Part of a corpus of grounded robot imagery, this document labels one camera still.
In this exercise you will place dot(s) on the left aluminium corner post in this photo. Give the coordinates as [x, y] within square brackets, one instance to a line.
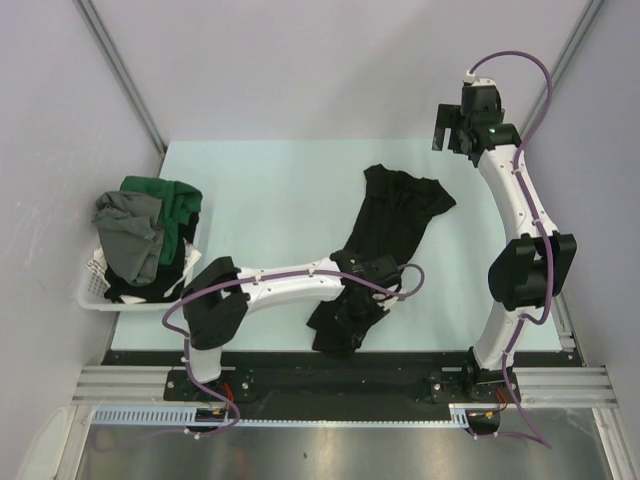
[114, 61]

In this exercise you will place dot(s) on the aluminium corner post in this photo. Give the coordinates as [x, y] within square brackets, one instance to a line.
[557, 30]
[114, 61]

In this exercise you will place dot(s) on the green t shirt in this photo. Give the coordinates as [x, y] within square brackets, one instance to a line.
[180, 202]

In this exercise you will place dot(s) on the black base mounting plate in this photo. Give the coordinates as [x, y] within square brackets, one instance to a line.
[367, 387]

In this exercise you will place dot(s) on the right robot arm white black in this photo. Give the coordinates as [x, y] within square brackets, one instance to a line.
[533, 266]

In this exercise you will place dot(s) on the right aluminium frame rail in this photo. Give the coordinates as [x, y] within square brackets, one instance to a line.
[523, 215]

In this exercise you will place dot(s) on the right aluminium corner post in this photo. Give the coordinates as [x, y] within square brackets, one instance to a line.
[557, 30]

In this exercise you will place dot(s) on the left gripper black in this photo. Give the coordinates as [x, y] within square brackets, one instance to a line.
[378, 313]

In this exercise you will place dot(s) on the grey cable duct strip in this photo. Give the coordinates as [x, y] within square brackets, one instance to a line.
[150, 415]

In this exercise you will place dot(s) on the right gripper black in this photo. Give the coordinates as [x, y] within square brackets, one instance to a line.
[447, 117]

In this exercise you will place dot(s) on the black printed t shirt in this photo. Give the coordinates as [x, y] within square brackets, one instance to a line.
[392, 220]

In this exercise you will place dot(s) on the grey t shirt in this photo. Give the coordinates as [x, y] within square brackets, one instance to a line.
[129, 234]

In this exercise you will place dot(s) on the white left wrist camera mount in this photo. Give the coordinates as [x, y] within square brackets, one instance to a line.
[385, 302]

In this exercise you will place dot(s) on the white plastic laundry basket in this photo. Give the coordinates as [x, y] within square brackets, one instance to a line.
[93, 285]

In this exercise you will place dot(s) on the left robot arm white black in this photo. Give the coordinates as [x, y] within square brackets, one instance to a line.
[214, 318]

